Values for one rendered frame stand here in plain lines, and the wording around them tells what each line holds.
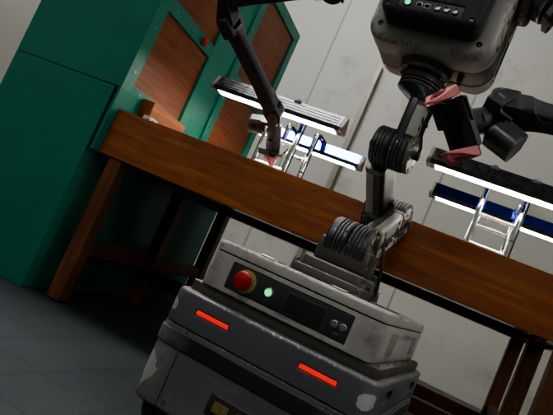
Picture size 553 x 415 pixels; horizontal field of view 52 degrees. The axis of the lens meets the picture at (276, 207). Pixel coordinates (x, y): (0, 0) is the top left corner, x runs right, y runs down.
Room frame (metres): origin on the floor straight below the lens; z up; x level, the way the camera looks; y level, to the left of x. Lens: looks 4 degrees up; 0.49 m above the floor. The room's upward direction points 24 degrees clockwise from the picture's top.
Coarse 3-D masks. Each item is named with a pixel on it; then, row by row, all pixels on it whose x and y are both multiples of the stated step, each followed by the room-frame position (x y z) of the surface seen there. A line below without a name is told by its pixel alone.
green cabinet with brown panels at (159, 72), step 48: (48, 0) 2.34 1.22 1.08; (96, 0) 2.27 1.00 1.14; (144, 0) 2.20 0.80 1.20; (192, 0) 2.36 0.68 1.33; (48, 48) 2.30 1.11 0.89; (96, 48) 2.23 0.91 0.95; (144, 48) 2.20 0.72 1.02; (192, 48) 2.50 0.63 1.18; (288, 48) 3.39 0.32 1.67; (144, 96) 2.32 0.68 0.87; (192, 96) 2.64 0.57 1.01; (240, 144) 3.34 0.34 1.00
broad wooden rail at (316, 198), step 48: (144, 144) 2.15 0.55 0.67; (192, 144) 2.09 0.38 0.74; (192, 192) 2.18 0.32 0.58; (240, 192) 2.01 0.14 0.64; (288, 192) 1.96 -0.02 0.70; (336, 192) 1.91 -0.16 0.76; (432, 240) 1.79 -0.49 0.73; (432, 288) 1.77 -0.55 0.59; (480, 288) 1.73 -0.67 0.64; (528, 288) 1.69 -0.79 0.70
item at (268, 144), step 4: (264, 140) 2.23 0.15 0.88; (268, 140) 2.15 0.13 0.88; (272, 140) 2.14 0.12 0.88; (276, 140) 2.15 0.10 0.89; (280, 140) 2.16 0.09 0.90; (260, 144) 2.21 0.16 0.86; (264, 144) 2.21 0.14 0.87; (268, 144) 2.16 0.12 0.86; (272, 144) 2.16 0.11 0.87; (276, 144) 2.16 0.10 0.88; (280, 144) 2.18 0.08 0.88; (260, 148) 2.19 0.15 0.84; (264, 148) 2.19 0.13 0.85; (268, 148) 2.18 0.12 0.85; (272, 148) 2.17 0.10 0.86; (276, 148) 2.17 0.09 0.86; (280, 148) 2.19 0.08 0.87; (284, 148) 2.19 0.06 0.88; (272, 152) 2.17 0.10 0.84; (276, 152) 2.17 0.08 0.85; (280, 152) 2.17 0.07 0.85; (280, 156) 2.17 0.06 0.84
